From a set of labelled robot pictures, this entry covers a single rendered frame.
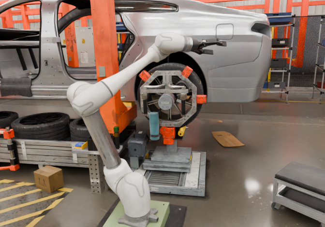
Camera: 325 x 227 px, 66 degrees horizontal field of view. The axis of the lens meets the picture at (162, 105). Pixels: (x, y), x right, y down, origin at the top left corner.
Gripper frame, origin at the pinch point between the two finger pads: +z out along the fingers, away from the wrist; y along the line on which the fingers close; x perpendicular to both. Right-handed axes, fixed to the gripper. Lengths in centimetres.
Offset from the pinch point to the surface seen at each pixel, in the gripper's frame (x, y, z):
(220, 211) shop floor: -114, -63, 34
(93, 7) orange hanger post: 64, -81, -63
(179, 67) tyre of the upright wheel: 15, -79, 16
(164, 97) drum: -15, -78, -3
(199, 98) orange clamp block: -16, -73, 31
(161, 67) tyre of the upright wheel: 17, -89, 2
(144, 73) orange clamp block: 12, -93, -15
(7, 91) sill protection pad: 24, -233, -143
